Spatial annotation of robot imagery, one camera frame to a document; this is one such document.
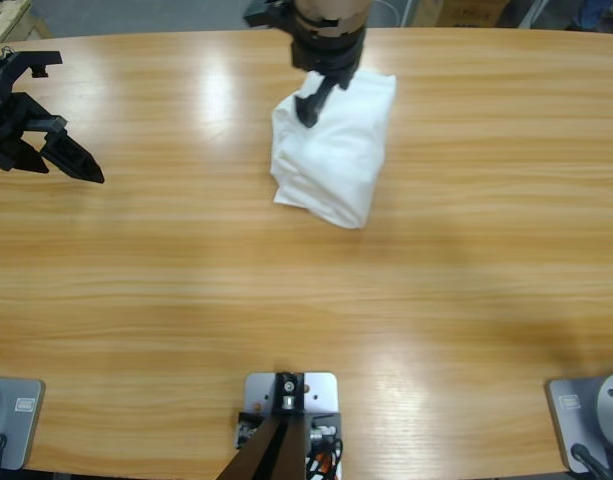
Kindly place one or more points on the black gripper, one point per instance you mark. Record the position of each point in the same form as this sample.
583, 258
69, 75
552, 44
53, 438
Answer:
331, 52
11, 125

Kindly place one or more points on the white t-shirt with black logo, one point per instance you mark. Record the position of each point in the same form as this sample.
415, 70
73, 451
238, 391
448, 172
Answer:
336, 165

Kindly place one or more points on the cardboard box stack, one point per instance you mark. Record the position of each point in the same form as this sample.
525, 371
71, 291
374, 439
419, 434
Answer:
6, 22

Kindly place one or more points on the brown cardboard box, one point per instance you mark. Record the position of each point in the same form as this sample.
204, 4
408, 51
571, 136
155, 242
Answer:
461, 12

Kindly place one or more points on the dark background equipment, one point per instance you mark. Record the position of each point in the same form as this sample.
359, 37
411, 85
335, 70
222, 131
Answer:
561, 15

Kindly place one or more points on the white mounting block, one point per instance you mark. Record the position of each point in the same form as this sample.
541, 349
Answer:
321, 390

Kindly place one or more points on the round grey base disc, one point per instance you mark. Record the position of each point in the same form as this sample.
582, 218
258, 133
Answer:
611, 405

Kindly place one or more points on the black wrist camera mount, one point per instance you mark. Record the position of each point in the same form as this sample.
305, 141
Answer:
36, 60
266, 11

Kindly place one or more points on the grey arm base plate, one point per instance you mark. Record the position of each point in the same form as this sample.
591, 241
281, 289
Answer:
21, 415
568, 415

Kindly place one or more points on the dark camera post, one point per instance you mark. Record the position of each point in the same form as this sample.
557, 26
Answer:
281, 445

